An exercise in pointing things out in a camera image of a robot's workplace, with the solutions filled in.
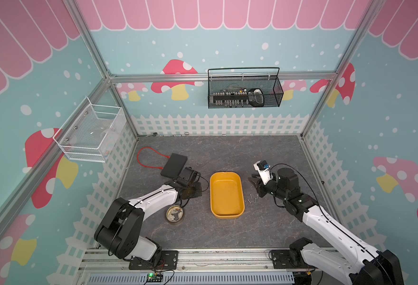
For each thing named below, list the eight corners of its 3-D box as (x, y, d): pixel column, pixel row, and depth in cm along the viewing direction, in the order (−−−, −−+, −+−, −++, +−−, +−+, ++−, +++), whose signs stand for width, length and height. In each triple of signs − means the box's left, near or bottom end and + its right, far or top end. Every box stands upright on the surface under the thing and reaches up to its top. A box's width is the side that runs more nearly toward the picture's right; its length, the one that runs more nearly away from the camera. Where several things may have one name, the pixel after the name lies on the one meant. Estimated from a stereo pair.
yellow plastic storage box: (209, 219, 87) (209, 215, 82) (210, 177, 102) (210, 171, 97) (243, 219, 87) (245, 215, 82) (239, 177, 102) (240, 171, 97)
